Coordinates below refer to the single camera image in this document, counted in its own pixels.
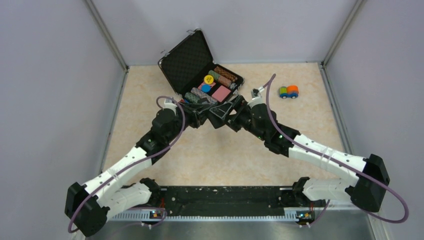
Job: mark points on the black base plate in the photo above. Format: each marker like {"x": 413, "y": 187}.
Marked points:
{"x": 228, "y": 201}

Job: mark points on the colourful toy car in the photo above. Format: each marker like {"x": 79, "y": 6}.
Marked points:
{"x": 286, "y": 92}

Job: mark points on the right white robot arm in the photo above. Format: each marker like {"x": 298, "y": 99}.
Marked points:
{"x": 361, "y": 180}

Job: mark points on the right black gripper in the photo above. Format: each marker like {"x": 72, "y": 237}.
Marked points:
{"x": 240, "y": 106}

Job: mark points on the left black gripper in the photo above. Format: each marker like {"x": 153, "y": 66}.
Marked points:
{"x": 198, "y": 113}

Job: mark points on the blue round chip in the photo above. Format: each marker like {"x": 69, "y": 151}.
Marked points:
{"x": 205, "y": 88}

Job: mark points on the yellow round chip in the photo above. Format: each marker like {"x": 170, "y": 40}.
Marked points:
{"x": 208, "y": 79}

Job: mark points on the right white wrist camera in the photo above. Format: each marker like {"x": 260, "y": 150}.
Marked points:
{"x": 257, "y": 98}

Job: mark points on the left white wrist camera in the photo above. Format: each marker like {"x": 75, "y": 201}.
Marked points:
{"x": 170, "y": 106}

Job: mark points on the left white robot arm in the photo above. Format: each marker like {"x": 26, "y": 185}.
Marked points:
{"x": 92, "y": 204}

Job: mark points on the pink card deck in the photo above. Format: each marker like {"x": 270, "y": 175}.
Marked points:
{"x": 221, "y": 93}

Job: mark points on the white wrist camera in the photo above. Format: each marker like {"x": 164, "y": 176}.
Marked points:
{"x": 257, "y": 98}
{"x": 170, "y": 106}

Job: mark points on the open black chip case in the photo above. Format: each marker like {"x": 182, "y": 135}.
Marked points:
{"x": 186, "y": 65}

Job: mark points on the black remote control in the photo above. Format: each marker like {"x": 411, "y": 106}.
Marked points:
{"x": 215, "y": 120}

